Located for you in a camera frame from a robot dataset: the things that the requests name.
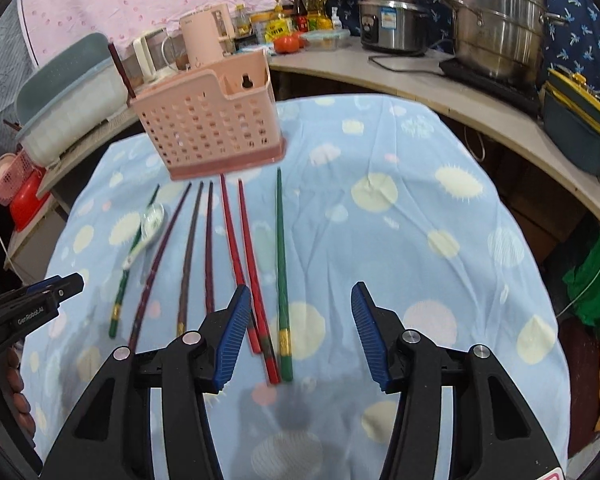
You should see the wooden side cabinet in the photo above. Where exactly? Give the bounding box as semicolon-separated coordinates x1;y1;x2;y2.
5;200;71;281

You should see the yellow round can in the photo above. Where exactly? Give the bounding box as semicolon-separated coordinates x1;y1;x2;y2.
250;12;276;43

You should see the curved wooden counter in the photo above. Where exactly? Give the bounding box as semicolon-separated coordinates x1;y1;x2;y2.
35;35;600;241

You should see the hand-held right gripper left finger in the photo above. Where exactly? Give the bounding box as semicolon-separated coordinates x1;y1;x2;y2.
40;284;253;480

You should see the red plastic basin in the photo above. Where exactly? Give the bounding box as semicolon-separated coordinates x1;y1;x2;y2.
9;170;51;233

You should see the black power cable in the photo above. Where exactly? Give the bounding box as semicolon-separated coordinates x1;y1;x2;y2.
369;52;446;78

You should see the blue pot with yellow rim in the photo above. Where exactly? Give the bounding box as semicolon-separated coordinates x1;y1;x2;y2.
542;66;600;177

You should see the red tomato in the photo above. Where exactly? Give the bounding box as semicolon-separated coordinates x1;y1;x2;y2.
273;34;302;54

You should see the dark purple patterned chopstick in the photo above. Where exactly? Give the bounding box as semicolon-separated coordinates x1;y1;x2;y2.
127;182;193;353

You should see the grey patterned cloth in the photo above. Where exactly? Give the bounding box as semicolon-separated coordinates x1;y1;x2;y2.
0;10;36;126

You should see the dark red chopstick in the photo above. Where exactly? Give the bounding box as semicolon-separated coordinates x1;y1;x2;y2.
204;181;216;313

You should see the white plastic basin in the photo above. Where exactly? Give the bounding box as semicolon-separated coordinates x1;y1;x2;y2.
20;62;131;167

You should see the black induction cooker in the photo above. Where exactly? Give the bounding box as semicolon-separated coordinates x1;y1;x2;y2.
439;57;543;116

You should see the white kitchen appliance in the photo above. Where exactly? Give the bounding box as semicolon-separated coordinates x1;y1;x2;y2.
132;30;173;83

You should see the clear plastic food container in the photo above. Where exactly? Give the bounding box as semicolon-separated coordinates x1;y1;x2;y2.
300;29;352;52

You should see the blue printed tablecloth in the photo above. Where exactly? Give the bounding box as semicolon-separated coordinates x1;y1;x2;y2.
17;95;573;480

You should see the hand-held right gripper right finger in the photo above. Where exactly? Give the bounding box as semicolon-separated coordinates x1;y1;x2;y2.
350;282;566;480

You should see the pink electric kettle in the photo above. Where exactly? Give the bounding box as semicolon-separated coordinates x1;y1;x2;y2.
180;3;237;68

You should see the green chopstick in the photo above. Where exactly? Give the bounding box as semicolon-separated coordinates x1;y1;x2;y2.
108;183;161;338
276;167;295;382

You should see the person's left hand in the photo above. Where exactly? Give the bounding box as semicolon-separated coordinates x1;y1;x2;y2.
0;347;37;437

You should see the pink perforated utensil holder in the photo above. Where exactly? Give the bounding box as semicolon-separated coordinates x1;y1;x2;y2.
130;52;287;182

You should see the white floral ceramic spoon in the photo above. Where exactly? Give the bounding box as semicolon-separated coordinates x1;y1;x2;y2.
122;203;166;272

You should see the stacked steel steamer pot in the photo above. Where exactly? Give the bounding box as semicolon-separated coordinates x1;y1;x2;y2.
440;0;568;86

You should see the small pink mesh basket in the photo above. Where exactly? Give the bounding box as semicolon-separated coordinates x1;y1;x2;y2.
0;150;36;206

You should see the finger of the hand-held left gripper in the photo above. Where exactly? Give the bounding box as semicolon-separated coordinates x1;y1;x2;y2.
22;272;86;306

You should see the yellow cooking oil bottle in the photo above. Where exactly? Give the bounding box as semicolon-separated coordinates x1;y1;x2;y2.
307;0;333;31

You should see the steel rice cooker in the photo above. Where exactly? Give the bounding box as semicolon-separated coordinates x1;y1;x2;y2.
357;0;431;56

